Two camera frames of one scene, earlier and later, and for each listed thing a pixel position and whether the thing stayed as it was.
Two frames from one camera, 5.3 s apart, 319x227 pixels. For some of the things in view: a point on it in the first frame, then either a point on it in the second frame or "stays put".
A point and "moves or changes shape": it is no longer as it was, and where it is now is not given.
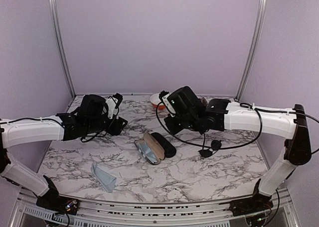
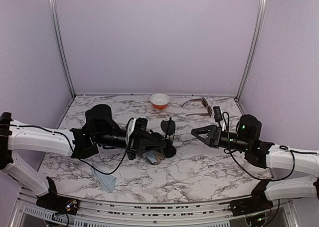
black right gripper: (173, 129) → (212, 140)
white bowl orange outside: (155, 100) stays put
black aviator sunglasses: (216, 145) moves or changes shape
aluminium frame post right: (263, 5) stays put
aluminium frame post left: (55, 23) stays put
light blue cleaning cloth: (107, 180) stays put
